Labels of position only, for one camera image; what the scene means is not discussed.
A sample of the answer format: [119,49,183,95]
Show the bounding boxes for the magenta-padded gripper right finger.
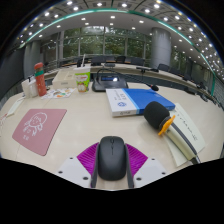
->
[123,143,168,190]

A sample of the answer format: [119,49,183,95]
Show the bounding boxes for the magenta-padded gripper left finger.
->
[54,142,101,189]

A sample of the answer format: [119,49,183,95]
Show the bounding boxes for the black computer mouse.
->
[96,135,128,182]

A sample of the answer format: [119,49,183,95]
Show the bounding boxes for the pink printed mouse pad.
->
[11,108,68,157]

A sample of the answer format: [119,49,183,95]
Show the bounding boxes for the blue and white book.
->
[105,88,176,118]

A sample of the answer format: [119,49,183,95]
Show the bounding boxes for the colourful sticker sheet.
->
[41,87,77,100]

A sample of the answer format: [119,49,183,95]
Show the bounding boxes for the white lidded mug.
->
[28,78,39,98]

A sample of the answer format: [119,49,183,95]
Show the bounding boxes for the white cardboard box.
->
[52,68,78,90]

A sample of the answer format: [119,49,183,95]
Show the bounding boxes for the white paper cup stack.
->
[21,79,32,99]

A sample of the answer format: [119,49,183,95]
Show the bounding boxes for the red thermos bottle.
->
[33,62,48,97]

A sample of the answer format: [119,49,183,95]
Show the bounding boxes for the dark office chairs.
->
[76,54,208,91]

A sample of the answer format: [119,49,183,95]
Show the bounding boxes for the long curved conference desk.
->
[43,62,214,98]

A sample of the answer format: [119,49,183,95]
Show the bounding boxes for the ceiling lights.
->
[14,0,218,73]

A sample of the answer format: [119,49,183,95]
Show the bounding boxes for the handheld microphone with orange ring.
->
[143,101,203,165]

